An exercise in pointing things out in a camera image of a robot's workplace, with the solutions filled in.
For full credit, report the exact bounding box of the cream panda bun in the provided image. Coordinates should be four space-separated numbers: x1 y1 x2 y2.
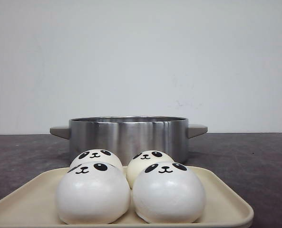
126 150 174 189

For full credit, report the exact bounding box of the stainless steel steamer pot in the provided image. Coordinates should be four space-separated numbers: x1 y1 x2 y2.
50 116 208 165

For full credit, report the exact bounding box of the beige plastic tray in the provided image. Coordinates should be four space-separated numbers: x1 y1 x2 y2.
0 166 254 228

